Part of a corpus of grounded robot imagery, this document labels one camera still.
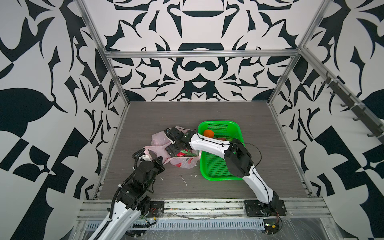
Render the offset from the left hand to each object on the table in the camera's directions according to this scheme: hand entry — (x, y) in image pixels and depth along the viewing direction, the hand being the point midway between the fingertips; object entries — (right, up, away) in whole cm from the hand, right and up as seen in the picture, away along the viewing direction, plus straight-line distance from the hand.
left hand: (161, 155), depth 80 cm
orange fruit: (+27, +10, +16) cm, 33 cm away
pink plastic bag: (-2, +6, +7) cm, 10 cm away
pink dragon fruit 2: (+12, 0, +7) cm, 14 cm away
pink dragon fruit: (+34, +6, +17) cm, 39 cm away
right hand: (+5, +4, +13) cm, 14 cm away
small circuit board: (+53, -31, -9) cm, 62 cm away
